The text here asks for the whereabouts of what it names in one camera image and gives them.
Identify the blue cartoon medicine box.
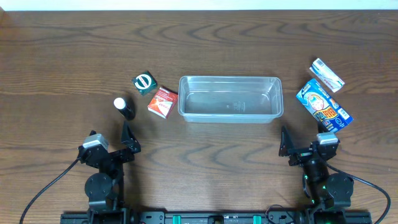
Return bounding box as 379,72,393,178
296,78,354,133

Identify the red Panadol box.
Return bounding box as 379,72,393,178
147,87,178,119

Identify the green Zam-Buk box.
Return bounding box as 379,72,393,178
131,70,157,96

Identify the white Panadol box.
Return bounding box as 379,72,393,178
309,58,345,93

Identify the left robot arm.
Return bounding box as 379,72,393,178
77,121,141,213

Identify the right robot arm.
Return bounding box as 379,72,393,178
279,126,354,215

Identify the clear plastic container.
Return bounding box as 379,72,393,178
178,76,284,123

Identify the dark bottle white cap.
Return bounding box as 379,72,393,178
113,98,136,121

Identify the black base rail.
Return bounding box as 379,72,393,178
60,210,372,224

